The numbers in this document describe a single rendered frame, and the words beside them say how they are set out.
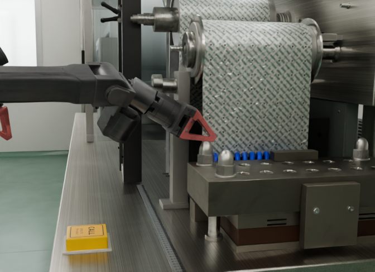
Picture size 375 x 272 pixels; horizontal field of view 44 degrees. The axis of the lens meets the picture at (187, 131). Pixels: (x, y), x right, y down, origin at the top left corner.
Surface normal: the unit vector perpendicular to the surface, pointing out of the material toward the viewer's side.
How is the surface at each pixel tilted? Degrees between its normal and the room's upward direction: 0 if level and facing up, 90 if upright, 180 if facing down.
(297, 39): 69
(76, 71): 27
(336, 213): 90
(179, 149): 90
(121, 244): 0
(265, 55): 90
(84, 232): 0
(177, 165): 90
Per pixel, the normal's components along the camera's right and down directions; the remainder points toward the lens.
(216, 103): 0.22, 0.14
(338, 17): -0.98, 0.02
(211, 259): 0.01, -0.99
